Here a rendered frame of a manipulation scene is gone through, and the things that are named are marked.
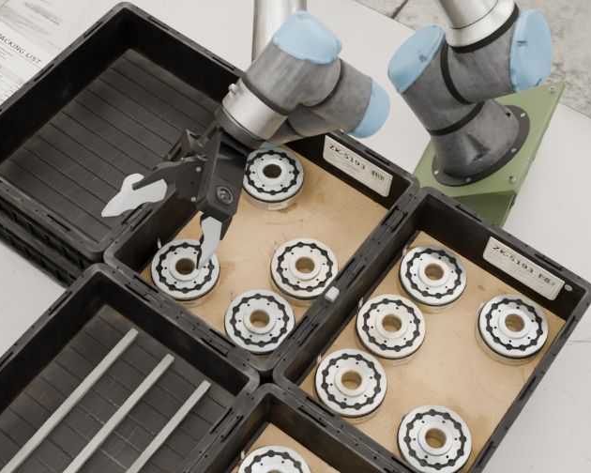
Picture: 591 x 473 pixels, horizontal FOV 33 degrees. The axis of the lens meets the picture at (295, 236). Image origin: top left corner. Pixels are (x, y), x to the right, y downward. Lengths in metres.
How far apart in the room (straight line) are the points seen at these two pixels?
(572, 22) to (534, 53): 1.58
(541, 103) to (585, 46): 1.33
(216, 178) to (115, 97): 0.58
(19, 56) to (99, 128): 0.34
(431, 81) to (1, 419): 0.82
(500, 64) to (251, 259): 0.48
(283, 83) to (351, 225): 0.44
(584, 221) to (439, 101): 0.38
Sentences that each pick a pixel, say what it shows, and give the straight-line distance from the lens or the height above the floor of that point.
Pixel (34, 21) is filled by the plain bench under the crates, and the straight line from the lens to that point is 2.06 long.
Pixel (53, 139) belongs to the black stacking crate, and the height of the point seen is 0.83.
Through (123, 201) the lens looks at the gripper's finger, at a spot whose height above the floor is 1.13.
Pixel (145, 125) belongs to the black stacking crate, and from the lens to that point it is 1.71.
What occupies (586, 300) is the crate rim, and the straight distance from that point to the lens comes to 1.50.
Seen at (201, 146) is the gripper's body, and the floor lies 1.14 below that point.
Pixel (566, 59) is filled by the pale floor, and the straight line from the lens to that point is 3.04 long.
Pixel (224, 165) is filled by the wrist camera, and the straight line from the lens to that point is 1.22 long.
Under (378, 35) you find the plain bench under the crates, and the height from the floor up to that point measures 0.70.
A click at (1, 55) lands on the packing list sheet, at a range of 2.01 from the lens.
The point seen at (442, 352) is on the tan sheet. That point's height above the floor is 0.83.
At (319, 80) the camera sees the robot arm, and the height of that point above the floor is 1.25.
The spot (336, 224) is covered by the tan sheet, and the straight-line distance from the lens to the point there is 1.60.
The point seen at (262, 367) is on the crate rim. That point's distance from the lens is 1.37.
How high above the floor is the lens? 2.19
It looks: 59 degrees down
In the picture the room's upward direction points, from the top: 6 degrees clockwise
